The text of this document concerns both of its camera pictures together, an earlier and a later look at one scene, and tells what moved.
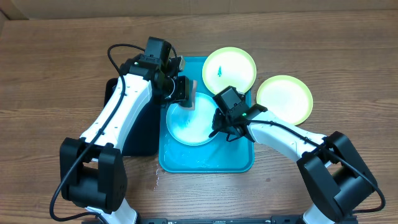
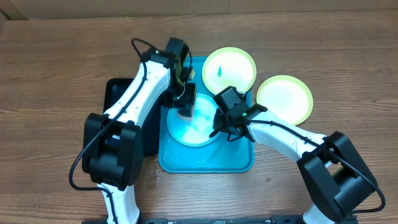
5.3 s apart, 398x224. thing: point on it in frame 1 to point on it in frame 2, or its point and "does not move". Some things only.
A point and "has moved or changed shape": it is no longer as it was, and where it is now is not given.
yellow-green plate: [287, 97] does not move
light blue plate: [192, 127] does not move
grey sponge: [189, 101] has moved or changed shape
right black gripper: [219, 126] does not move
